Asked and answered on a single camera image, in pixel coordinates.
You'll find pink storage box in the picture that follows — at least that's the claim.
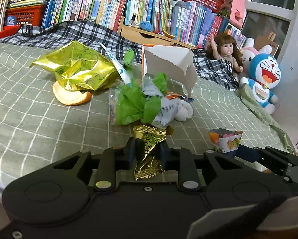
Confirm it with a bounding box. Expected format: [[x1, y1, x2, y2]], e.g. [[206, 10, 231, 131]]
[[223, 0, 247, 30]]

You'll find blue cat plush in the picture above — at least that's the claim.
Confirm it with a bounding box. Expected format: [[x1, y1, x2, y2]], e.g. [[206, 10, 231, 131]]
[[239, 53, 282, 115]]

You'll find row of thin picture books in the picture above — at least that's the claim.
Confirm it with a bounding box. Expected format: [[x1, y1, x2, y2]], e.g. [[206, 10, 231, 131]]
[[41, 0, 127, 30]]

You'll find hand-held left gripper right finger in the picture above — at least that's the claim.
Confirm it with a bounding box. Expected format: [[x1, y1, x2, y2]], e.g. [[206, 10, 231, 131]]
[[161, 142, 251, 192]]

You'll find red plastic tray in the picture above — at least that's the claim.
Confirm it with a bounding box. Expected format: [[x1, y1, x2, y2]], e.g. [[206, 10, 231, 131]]
[[0, 26, 21, 44]]

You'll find gold foil candy wrapper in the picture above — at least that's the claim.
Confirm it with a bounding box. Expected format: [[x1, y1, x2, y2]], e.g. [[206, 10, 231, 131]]
[[133, 124, 168, 181]]

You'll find green twisted candy wrapper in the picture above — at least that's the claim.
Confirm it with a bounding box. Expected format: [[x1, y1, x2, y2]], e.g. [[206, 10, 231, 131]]
[[122, 49, 136, 71]]

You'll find orange printed wrapper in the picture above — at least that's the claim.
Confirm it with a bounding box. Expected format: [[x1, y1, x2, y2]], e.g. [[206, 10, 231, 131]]
[[167, 93, 188, 101]]

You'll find yellow green foil snack bag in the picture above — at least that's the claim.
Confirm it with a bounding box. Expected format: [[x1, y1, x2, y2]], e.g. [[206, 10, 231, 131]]
[[30, 40, 118, 91]]

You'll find white tissue wad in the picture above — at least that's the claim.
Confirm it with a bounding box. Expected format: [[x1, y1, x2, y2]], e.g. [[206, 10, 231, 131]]
[[174, 100, 195, 123]]

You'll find brown cardboard box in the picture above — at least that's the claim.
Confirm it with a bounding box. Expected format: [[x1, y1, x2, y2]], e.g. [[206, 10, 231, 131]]
[[253, 31, 279, 56]]

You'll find row of blue spine books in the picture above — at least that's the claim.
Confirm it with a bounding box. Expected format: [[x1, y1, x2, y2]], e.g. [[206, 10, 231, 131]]
[[171, 1, 229, 47]]

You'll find white plastic tube wrapper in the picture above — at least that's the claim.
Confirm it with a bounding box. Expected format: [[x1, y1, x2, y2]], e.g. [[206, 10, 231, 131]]
[[99, 43, 133, 85]]

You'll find green plastic bag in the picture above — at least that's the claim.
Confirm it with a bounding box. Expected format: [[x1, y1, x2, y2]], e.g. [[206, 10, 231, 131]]
[[109, 73, 168, 126]]

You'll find small fruit print packet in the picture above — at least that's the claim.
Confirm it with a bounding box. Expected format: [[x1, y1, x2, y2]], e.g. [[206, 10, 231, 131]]
[[209, 128, 243, 154]]

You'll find wooden drawer organiser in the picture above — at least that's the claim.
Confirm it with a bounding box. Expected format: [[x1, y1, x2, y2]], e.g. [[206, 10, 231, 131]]
[[117, 17, 197, 50]]

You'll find blue yarn ball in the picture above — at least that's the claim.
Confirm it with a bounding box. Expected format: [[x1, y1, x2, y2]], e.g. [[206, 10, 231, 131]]
[[139, 21, 153, 32]]

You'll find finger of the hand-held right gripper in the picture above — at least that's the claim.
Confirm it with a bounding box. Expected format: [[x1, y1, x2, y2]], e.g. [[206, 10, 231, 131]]
[[258, 146, 298, 180], [235, 144, 266, 165]]

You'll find torn cardboard box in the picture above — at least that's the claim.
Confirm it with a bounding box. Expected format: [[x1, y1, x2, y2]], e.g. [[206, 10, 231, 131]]
[[141, 44, 198, 98]]

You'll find black white plaid blanket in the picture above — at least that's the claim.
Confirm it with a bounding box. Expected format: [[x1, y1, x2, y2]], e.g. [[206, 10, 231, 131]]
[[0, 20, 239, 91]]

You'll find brown haired doll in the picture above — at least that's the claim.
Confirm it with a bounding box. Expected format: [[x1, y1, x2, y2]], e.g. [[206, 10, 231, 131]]
[[206, 32, 244, 83]]

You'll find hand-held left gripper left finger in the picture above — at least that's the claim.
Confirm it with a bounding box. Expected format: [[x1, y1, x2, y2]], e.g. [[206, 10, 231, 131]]
[[53, 139, 137, 192]]

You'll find grey printed plastic bag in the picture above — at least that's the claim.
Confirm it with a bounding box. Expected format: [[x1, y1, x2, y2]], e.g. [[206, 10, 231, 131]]
[[141, 75, 182, 130]]

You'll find row of green spine books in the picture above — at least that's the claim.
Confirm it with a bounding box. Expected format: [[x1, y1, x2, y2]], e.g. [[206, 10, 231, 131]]
[[125, 0, 174, 33]]

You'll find pink rabbit plush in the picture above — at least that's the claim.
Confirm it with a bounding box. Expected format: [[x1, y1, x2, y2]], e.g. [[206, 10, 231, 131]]
[[239, 37, 273, 76]]

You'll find orange peel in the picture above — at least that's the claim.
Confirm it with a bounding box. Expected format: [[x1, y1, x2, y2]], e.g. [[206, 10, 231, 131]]
[[52, 82, 93, 106]]

